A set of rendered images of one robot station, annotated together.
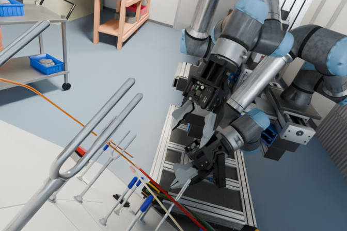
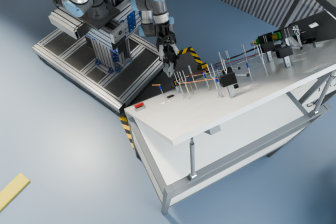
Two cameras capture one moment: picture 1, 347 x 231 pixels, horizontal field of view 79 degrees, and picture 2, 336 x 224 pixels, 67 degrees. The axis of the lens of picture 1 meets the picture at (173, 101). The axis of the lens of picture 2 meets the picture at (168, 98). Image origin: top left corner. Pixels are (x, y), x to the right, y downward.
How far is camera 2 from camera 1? 1.05 m
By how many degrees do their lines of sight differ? 46
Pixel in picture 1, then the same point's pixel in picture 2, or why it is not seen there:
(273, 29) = not seen: outside the picture
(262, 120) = (172, 20)
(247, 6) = not seen: outside the picture
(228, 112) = (149, 27)
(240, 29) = (163, 7)
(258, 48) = not seen: outside the picture
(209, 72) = (167, 31)
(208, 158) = (172, 54)
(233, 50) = (166, 17)
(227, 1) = not seen: outside the picture
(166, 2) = not seen: outside the picture
